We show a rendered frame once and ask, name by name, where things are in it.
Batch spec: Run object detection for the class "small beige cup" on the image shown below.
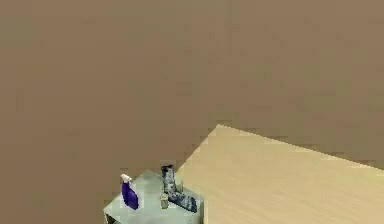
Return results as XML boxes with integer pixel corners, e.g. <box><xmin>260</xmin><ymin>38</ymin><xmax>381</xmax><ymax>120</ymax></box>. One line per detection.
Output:
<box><xmin>159</xmin><ymin>194</ymin><xmax>170</xmax><ymax>210</ymax></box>

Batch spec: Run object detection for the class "purple spray bottle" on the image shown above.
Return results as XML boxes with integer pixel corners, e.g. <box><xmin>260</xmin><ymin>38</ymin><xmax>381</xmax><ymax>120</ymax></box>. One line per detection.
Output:
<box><xmin>120</xmin><ymin>173</ymin><xmax>140</xmax><ymax>211</ymax></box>

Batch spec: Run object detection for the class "pale grey-green side table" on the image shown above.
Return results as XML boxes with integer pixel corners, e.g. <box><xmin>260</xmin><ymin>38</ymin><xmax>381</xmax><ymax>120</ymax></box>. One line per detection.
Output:
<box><xmin>102</xmin><ymin>170</ymin><xmax>205</xmax><ymax>224</ymax></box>

